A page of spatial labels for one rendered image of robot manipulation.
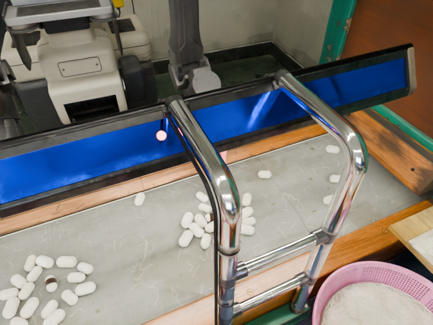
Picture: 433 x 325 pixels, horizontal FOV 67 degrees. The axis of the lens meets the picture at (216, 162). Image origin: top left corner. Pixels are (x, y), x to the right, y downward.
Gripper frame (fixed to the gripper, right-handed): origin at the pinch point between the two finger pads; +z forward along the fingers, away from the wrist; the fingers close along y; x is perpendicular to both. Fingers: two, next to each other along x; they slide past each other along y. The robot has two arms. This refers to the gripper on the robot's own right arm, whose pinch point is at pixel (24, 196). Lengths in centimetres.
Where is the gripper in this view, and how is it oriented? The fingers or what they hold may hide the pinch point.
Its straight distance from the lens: 71.1
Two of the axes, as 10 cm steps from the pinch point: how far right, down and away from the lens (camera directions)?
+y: 9.2, -2.8, 2.8
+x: -2.5, 1.3, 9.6
